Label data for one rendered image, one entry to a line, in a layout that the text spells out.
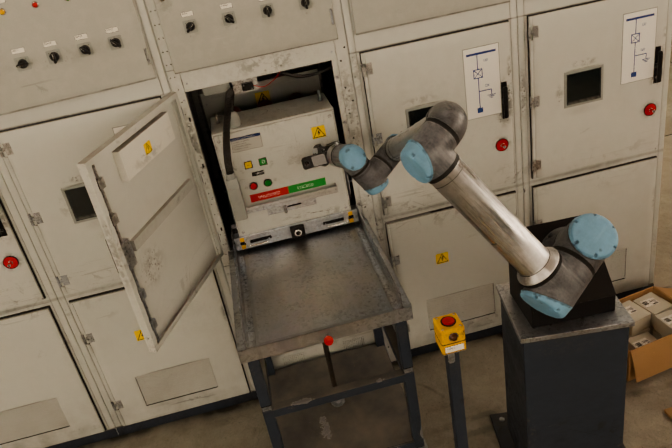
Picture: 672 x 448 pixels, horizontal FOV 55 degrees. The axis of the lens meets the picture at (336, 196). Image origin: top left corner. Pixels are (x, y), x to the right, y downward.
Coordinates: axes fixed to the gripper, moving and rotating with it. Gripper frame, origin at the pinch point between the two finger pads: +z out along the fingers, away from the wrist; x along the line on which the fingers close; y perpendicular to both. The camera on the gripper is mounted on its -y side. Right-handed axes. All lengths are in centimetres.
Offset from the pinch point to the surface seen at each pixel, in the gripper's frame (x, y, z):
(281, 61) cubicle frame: 38.8, -3.1, -4.1
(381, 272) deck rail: -47, 2, -30
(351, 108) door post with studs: 13.1, 20.0, -3.7
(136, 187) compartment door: 12, -70, -14
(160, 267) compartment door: -19, -72, -8
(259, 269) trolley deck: -38, -35, 4
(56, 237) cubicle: -3, -103, 33
